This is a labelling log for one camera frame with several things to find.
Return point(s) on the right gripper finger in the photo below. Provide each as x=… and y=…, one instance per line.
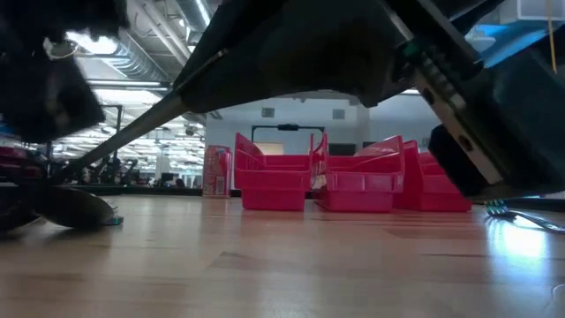
x=287, y=53
x=459, y=168

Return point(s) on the red plastic bin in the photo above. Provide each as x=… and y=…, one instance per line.
x=273, y=185
x=357, y=185
x=424, y=194

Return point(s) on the iridescent fork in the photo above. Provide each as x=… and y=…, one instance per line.
x=499, y=208

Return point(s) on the iridescent table knife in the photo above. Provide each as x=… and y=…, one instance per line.
x=115, y=220

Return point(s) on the red shelving unit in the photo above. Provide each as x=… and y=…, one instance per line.
x=11, y=159

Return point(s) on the black gantry robot station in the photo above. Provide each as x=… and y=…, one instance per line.
x=117, y=132

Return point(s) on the long ceiling light bar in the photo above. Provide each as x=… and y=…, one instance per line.
x=128, y=83

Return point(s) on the red soda can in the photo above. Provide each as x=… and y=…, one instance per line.
x=217, y=172

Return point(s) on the grey wall vent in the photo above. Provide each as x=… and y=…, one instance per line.
x=338, y=114
x=268, y=112

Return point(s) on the black portal frame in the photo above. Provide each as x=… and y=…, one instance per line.
x=287, y=127

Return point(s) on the dark wall screen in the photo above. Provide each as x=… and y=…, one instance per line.
x=342, y=149

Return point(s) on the silver ceiling air duct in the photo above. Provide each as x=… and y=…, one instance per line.
x=141, y=48

